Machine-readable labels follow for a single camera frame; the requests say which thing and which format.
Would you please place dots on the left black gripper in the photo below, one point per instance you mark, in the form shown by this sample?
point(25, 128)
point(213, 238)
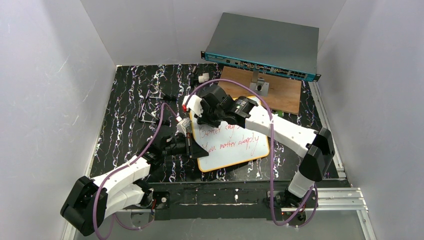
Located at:
point(190, 145)

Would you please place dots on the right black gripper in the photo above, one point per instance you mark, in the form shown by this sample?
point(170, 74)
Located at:
point(205, 110)

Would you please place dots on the yellow-framed whiteboard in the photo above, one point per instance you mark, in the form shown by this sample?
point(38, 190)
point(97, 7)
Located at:
point(228, 145)

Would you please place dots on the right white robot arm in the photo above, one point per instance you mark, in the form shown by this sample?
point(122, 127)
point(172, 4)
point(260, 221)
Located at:
point(315, 147)

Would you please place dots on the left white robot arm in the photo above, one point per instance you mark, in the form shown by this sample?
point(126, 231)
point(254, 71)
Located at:
point(91, 200)

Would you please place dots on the black and white marker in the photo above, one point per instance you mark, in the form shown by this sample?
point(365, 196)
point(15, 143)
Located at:
point(194, 79)

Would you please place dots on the wooden board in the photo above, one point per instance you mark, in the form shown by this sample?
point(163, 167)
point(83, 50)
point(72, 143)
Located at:
point(283, 93)

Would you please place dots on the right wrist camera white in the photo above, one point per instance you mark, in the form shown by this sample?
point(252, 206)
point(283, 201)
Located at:
point(193, 105)

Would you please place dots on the grey metal bracket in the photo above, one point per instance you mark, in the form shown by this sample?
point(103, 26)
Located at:
point(258, 84)

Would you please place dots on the teal network switch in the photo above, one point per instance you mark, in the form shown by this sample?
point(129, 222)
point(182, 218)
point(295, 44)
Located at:
point(272, 47)

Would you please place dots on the aluminium frame rail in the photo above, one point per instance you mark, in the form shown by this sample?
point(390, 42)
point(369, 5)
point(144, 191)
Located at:
point(239, 211)

